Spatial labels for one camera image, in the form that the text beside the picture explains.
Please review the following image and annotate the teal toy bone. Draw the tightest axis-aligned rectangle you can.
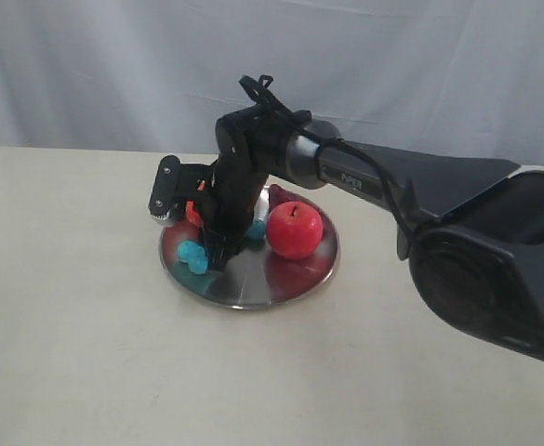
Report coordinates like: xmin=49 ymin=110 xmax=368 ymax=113
xmin=176 ymin=219 xmax=266 ymax=275

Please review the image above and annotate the dark purple object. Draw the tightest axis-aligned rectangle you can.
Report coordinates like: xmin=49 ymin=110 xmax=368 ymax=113
xmin=268 ymin=184 xmax=298 ymax=211

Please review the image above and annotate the red apple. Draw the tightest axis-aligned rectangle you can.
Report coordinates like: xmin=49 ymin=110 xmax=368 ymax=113
xmin=266 ymin=201 xmax=324 ymax=260

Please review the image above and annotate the white backdrop cloth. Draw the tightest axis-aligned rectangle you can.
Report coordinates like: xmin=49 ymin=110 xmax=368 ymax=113
xmin=0 ymin=1 xmax=544 ymax=164

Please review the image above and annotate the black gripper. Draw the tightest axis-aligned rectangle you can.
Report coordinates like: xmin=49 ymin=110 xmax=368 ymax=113
xmin=195 ymin=160 xmax=265 ymax=272

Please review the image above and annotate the orange toy pumpkin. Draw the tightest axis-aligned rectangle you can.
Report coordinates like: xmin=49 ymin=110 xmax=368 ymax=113
xmin=185 ymin=201 xmax=203 ymax=228

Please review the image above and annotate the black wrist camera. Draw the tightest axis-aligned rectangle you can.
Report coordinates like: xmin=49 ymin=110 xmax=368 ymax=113
xmin=148 ymin=155 xmax=209 ymax=226

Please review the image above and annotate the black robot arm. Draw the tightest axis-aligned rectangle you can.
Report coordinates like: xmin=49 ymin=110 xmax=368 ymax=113
xmin=197 ymin=106 xmax=544 ymax=361

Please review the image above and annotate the round stainless steel plate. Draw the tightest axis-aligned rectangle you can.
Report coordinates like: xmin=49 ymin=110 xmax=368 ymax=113
xmin=159 ymin=185 xmax=340 ymax=310

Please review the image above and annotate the black cable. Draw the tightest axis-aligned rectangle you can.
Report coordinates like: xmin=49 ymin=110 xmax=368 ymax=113
xmin=238 ymin=72 xmax=417 ymax=261

